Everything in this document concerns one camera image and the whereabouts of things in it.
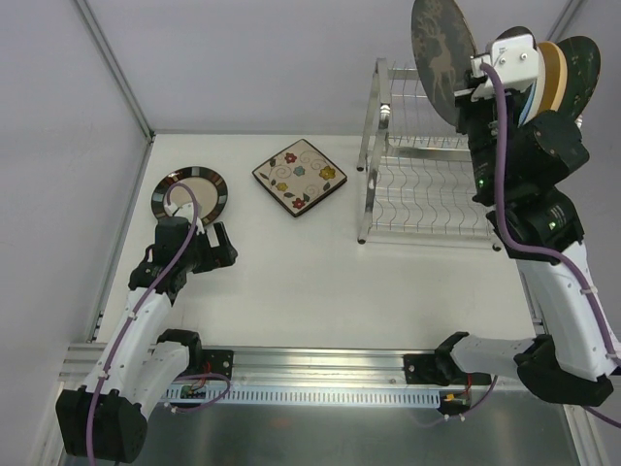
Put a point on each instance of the metal dish rack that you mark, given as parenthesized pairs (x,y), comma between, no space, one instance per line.
(417,173)

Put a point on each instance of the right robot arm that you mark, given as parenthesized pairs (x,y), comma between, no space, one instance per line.
(517,168)

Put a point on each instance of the aluminium frame post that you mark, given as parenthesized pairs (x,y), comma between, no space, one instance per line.
(104,48)

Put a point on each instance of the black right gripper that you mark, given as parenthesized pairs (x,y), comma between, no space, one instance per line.
(472,108)

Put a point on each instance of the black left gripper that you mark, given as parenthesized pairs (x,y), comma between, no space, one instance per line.
(216,248)

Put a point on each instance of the dark green floral plate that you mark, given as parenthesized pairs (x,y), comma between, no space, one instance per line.
(584,66)

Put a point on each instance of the cream bear plate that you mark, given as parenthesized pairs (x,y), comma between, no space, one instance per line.
(540,81)

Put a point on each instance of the white slotted cable duct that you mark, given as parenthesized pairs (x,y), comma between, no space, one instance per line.
(390,397)

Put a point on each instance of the striped rim round plate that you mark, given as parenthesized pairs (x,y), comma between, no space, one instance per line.
(196,184)

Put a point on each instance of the aluminium mounting rail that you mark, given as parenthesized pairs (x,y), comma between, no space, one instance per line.
(338,368)

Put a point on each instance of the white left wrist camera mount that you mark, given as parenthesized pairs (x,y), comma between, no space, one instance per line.
(205,215)

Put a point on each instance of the square floral plate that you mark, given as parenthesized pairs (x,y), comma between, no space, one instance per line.
(299,177)

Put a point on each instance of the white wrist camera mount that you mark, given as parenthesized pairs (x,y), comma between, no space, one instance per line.
(514,59)
(205,215)

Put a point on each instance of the grey reindeer plate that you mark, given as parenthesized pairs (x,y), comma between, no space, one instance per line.
(442,45)

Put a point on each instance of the blue bear plate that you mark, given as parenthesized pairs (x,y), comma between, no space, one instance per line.
(527,105)

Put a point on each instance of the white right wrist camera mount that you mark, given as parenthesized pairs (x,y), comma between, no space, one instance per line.
(514,59)

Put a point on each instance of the brown rimmed cream plate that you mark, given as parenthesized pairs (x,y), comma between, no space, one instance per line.
(514,31)

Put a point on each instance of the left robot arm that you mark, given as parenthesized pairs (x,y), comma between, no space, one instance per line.
(106,417)

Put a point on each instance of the yellow bear plate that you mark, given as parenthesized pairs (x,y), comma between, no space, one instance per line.
(556,77)

